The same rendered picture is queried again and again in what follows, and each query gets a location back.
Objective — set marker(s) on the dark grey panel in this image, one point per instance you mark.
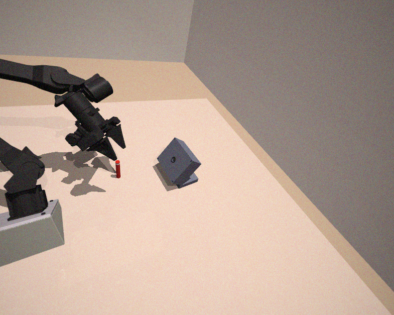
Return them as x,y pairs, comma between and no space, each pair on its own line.
179,163

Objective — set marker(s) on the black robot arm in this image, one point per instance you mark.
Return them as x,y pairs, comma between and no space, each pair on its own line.
24,197

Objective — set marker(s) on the red peg with white band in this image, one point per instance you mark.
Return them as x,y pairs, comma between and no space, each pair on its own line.
118,173

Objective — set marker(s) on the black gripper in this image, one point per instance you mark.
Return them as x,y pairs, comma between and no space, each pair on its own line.
96,126

